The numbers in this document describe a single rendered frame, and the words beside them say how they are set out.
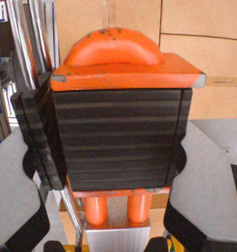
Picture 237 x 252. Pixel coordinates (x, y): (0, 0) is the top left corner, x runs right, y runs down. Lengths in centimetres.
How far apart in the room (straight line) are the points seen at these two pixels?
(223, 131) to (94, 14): 152
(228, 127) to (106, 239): 181
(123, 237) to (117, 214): 2
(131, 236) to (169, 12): 77
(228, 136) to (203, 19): 134
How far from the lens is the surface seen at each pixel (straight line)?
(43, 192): 148
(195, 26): 88
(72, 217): 17
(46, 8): 116
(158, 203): 75
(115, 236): 20
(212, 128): 186
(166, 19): 83
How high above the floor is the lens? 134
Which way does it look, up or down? 58 degrees down
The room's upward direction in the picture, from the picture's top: 174 degrees clockwise
